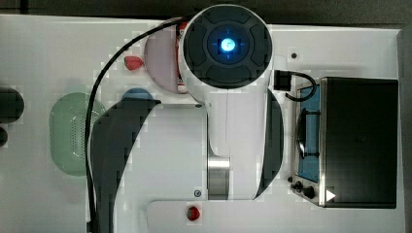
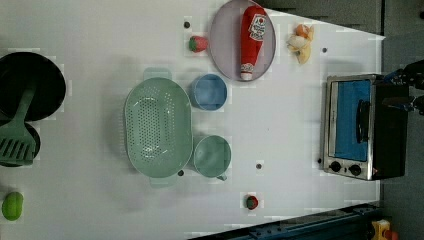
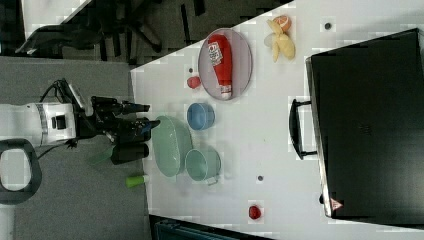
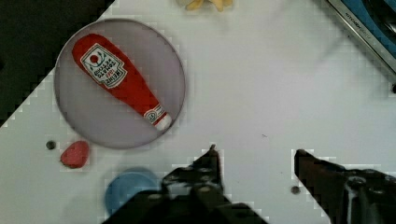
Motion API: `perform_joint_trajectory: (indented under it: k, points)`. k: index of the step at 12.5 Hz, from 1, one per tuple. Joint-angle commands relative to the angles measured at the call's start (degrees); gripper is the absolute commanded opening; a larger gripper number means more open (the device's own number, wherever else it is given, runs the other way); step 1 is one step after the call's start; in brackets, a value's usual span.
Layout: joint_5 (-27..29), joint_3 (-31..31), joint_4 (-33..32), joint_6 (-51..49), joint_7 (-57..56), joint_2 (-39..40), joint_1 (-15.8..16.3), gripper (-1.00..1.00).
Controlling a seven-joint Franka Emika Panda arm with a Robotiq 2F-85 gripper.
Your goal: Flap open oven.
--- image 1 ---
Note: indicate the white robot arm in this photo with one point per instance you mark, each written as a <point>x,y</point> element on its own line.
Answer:
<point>227,145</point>

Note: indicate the red ketchup bottle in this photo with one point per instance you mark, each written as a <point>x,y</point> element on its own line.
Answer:
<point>180,29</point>

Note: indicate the small red toy tomato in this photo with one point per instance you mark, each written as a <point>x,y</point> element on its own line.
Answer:
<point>193,213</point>

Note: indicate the grey round plate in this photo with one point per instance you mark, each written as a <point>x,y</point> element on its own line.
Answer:
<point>161,60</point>

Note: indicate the small black pot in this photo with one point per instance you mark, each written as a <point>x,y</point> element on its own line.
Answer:
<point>3,137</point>

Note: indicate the red toy strawberry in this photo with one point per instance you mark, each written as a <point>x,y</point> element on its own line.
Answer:
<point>133,62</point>

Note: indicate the blue cup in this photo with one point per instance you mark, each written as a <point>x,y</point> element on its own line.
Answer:
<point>137,93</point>

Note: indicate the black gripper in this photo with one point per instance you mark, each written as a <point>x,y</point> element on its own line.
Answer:
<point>282,80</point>

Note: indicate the green oval colander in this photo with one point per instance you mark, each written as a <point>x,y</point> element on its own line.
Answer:
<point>67,133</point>

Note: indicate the black frying pan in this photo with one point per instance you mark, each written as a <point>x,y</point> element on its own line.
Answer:
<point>11,105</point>

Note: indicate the silver toaster oven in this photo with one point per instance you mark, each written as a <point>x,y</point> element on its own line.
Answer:
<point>345,142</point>

